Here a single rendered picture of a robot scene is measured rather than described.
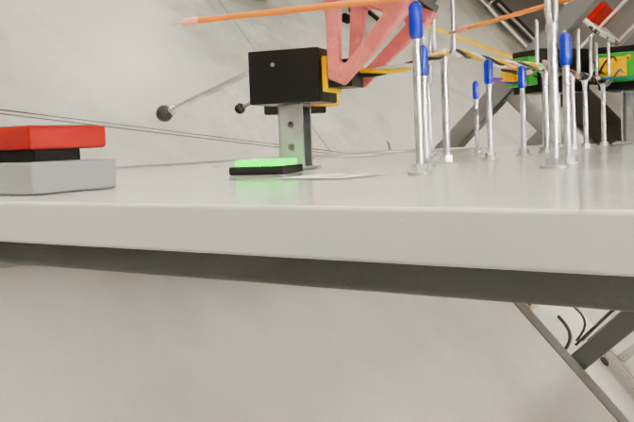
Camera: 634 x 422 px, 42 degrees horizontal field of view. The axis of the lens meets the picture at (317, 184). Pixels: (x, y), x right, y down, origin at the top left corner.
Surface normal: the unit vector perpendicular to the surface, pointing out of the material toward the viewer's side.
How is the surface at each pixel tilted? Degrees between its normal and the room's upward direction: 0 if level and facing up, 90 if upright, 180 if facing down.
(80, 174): 43
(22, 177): 90
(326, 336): 0
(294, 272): 90
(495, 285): 90
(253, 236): 90
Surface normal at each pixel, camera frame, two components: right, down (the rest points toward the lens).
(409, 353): 0.59, -0.69
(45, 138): 0.84, 0.00
